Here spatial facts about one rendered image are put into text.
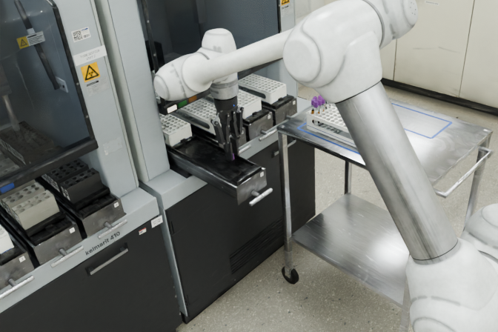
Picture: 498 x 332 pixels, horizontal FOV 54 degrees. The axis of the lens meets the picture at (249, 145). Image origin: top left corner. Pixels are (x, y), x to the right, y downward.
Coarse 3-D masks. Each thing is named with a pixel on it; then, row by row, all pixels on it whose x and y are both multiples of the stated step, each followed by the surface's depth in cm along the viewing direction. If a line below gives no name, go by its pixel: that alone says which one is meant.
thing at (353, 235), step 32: (288, 128) 180; (416, 128) 173; (448, 128) 171; (480, 128) 169; (352, 160) 160; (448, 160) 155; (480, 160) 160; (288, 192) 197; (448, 192) 147; (288, 224) 205; (320, 224) 215; (352, 224) 213; (384, 224) 211; (288, 256) 214; (320, 256) 199; (352, 256) 197; (384, 256) 195; (384, 288) 182
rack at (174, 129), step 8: (168, 120) 185; (176, 120) 183; (168, 128) 179; (176, 128) 179; (184, 128) 178; (168, 136) 175; (176, 136) 176; (184, 136) 179; (168, 144) 177; (176, 144) 178
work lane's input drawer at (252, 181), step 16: (192, 144) 179; (208, 144) 177; (176, 160) 174; (192, 160) 168; (208, 160) 169; (224, 160) 168; (240, 160) 167; (208, 176) 163; (224, 176) 158; (240, 176) 157; (256, 176) 160; (224, 192) 160; (240, 192) 156
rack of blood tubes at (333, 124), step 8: (328, 112) 175; (336, 112) 175; (320, 120) 172; (328, 120) 172; (336, 120) 170; (312, 128) 177; (320, 128) 174; (328, 128) 174; (336, 128) 175; (344, 128) 165; (336, 136) 169; (344, 136) 171; (352, 144) 165
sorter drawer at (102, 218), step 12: (36, 180) 167; (60, 204) 156; (96, 204) 151; (108, 204) 152; (120, 204) 155; (84, 216) 147; (96, 216) 150; (108, 216) 153; (120, 216) 156; (84, 228) 148; (96, 228) 151; (108, 228) 151
